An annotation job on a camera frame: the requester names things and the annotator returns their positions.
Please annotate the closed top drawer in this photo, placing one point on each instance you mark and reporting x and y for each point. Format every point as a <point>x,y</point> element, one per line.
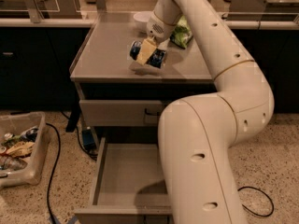
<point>121,112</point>

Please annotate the grey drawer cabinet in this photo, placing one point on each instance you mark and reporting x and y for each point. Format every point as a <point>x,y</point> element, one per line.
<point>104,70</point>

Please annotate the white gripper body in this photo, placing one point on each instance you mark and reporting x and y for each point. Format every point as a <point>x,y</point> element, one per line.
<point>158,29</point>

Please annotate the blue pepsi can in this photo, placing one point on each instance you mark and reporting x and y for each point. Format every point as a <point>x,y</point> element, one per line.
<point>156,59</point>

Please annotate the snack items in bin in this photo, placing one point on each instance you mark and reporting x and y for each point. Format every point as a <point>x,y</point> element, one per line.
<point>14,149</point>

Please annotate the open middle drawer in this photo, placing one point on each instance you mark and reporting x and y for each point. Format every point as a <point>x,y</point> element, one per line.
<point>128,187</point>

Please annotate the clear plastic bin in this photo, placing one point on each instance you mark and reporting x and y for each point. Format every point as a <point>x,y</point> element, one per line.
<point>16,124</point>

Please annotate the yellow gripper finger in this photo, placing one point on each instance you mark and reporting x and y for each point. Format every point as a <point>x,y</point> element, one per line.
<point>148,46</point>
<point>163,45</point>

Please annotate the blue power adapter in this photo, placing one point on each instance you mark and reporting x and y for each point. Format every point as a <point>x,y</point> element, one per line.
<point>87,139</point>

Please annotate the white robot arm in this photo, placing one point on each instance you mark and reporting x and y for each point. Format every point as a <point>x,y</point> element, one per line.
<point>195,132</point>

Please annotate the green chip bag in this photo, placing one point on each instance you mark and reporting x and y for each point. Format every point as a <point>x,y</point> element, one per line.
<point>182,34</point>

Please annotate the white ceramic bowl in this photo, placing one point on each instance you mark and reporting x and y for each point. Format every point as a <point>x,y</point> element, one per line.
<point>141,19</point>

